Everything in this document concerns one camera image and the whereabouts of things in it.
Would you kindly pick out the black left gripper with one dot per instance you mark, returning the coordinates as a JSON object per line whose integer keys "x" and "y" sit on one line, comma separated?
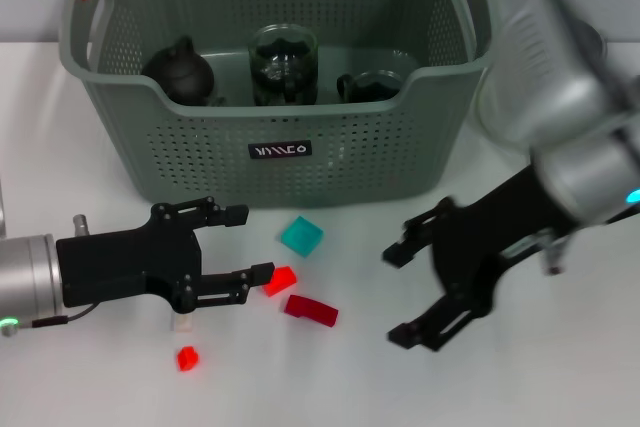
{"x": 125, "y": 262}

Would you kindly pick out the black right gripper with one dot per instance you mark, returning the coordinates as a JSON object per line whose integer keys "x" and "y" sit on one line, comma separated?
{"x": 480, "y": 237}

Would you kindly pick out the bright red sloped block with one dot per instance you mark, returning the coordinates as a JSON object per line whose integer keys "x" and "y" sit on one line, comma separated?
{"x": 281, "y": 281}

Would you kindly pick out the teal square building block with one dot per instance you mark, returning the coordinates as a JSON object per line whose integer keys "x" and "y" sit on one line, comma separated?
{"x": 300, "y": 236}

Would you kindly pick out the dark red curved block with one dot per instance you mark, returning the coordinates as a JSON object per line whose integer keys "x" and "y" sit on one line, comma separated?
{"x": 312, "y": 309}

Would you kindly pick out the clear white block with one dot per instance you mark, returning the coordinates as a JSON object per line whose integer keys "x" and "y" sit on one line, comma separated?
{"x": 182, "y": 323}

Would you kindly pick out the small red building block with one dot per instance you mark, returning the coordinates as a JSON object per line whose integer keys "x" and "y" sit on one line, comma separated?
{"x": 187, "y": 358}

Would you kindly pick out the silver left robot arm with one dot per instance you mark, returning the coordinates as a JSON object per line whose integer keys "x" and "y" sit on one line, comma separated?
{"x": 30, "y": 277}

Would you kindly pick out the grey-green perforated storage bin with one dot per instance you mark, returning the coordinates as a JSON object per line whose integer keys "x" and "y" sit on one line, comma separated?
{"x": 325, "y": 172}

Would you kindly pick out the metal plug right gripper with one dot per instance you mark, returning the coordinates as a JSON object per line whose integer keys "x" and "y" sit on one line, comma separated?
{"x": 552, "y": 257}

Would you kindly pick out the metal plug gripper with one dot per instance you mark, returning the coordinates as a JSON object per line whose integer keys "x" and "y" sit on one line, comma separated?
{"x": 552, "y": 257}
{"x": 80, "y": 225}

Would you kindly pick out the metal plug left gripper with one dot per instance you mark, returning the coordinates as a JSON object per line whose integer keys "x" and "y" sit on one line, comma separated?
{"x": 80, "y": 225}

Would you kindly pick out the small black clay teapot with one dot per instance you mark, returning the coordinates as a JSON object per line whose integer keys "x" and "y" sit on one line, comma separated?
{"x": 182, "y": 74}

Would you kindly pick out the glass teapot black lid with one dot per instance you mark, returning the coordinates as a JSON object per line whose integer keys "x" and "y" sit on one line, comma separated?
{"x": 595, "y": 37}

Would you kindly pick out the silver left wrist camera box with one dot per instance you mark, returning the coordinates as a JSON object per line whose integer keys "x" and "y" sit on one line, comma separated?
{"x": 2, "y": 207}

